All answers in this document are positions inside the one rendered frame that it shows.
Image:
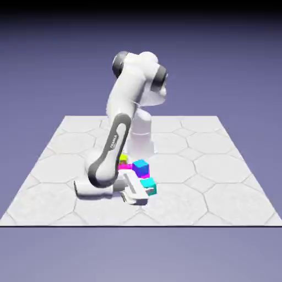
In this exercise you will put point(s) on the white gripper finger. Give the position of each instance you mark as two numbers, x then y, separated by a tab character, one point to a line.
150	189

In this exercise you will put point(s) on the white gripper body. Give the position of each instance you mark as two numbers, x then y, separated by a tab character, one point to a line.
134	189

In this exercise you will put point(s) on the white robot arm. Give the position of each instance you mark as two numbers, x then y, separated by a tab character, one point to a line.
123	92

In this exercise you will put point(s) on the small cyan cube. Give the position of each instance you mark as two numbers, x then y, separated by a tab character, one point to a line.
149	182

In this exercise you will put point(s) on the small blue cube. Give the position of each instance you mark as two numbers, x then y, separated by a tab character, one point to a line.
141	169

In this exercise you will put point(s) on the small yellow cube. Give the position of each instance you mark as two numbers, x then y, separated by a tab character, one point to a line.
123	158

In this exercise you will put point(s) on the large magenta box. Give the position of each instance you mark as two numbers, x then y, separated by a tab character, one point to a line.
125	166

